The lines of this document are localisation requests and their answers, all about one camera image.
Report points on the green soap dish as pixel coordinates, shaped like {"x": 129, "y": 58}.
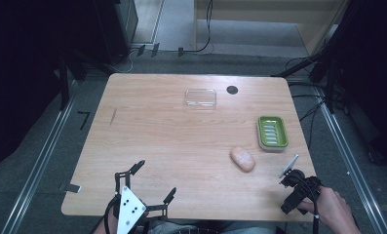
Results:
{"x": 272, "y": 132}

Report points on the metal floor rail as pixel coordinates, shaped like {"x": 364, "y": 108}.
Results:
{"x": 35, "y": 169}
{"x": 353, "y": 169}

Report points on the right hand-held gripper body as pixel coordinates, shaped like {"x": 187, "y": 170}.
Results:
{"x": 300, "y": 190}

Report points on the black metal stand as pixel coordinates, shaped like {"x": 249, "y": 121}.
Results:
{"x": 63, "y": 81}
{"x": 327, "y": 65}

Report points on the person's right hand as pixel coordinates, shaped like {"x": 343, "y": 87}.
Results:
{"x": 332, "y": 208}

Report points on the black round table grommet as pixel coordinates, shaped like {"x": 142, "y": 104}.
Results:
{"x": 232, "y": 90}

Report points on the grey tape strip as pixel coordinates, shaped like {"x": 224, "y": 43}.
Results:
{"x": 70, "y": 187}

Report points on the black computer case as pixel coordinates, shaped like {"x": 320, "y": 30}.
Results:
{"x": 116, "y": 29}

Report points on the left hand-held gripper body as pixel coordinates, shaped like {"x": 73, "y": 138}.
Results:
{"x": 129, "y": 208}

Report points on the person's left hand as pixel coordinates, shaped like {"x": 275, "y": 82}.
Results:
{"x": 100, "y": 229}

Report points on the light wooden shelf unit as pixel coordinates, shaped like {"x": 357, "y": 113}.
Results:
{"x": 262, "y": 9}

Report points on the clear plastic lid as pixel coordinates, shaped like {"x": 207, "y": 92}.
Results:
{"x": 201, "y": 98}

